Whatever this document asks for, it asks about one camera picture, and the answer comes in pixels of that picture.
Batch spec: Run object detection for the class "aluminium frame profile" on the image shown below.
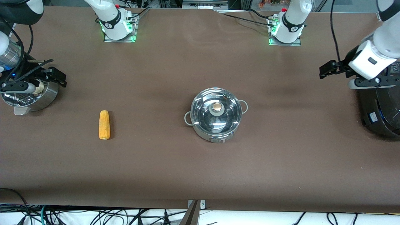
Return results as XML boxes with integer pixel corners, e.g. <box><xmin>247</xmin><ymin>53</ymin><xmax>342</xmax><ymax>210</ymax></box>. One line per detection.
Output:
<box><xmin>182</xmin><ymin>0</ymin><xmax>229</xmax><ymax>10</ymax></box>

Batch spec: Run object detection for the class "black base power cable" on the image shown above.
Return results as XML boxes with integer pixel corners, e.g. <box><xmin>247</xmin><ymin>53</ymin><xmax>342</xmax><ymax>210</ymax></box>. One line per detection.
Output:
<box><xmin>219</xmin><ymin>9</ymin><xmax>277</xmax><ymax>27</ymax></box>

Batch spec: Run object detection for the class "stainless steel pot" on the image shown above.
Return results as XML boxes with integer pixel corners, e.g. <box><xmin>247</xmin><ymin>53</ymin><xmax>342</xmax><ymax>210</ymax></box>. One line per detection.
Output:
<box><xmin>184</xmin><ymin>87</ymin><xmax>249</xmax><ymax>143</ymax></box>

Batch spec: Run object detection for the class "glass pot lid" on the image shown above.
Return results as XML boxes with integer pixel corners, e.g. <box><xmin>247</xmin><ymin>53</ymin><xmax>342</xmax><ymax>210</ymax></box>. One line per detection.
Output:
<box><xmin>190</xmin><ymin>87</ymin><xmax>243</xmax><ymax>137</ymax></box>

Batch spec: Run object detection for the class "steel steamer pot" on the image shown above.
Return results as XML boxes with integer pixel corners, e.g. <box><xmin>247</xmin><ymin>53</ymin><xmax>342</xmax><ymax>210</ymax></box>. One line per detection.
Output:
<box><xmin>1</xmin><ymin>80</ymin><xmax>59</xmax><ymax>116</ymax></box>

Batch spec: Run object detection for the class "grey angled bar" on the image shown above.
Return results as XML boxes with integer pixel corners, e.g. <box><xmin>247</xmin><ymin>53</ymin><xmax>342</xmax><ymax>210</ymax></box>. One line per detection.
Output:
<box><xmin>179</xmin><ymin>200</ymin><xmax>200</xmax><ymax>225</ymax></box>

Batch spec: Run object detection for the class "metal table edge bracket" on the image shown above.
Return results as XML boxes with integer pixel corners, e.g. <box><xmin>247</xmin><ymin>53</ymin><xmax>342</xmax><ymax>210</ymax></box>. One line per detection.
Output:
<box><xmin>187</xmin><ymin>199</ymin><xmax>206</xmax><ymax>209</ymax></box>

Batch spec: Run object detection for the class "black rice cooker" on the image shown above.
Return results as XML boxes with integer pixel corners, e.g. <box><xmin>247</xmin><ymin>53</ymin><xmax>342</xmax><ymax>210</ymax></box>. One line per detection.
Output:
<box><xmin>357</xmin><ymin>62</ymin><xmax>400</xmax><ymax>139</ymax></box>

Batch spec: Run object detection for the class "black floor cable loop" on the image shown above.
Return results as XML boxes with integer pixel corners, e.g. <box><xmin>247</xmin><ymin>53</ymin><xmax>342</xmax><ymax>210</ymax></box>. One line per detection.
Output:
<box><xmin>0</xmin><ymin>188</ymin><xmax>30</xmax><ymax>225</ymax></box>

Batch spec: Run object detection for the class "yellow corn cob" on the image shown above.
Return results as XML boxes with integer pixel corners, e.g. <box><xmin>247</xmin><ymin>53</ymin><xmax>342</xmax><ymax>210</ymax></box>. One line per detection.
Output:
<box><xmin>99</xmin><ymin>110</ymin><xmax>111</xmax><ymax>140</ymax></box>

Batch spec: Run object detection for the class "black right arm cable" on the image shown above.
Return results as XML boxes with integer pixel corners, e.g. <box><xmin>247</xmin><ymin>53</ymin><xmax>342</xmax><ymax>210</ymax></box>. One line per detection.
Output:
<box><xmin>0</xmin><ymin>19</ymin><xmax>35</xmax><ymax>88</ymax></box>

